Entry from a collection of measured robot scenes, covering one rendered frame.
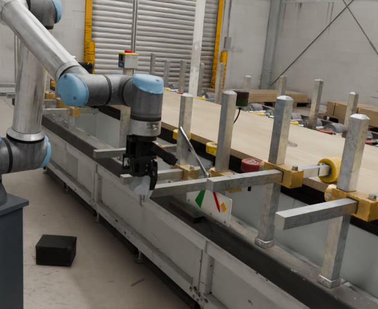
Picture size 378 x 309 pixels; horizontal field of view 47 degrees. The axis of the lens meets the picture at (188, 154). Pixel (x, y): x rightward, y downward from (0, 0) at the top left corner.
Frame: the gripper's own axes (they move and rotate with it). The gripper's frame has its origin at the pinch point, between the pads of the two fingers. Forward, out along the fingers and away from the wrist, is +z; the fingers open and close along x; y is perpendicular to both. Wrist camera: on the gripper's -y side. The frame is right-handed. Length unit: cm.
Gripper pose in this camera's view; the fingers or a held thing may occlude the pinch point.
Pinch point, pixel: (146, 197)
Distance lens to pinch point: 135.7
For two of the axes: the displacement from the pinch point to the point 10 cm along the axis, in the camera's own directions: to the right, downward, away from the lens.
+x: 5.6, 2.6, -7.9
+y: -8.2, 0.7, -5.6
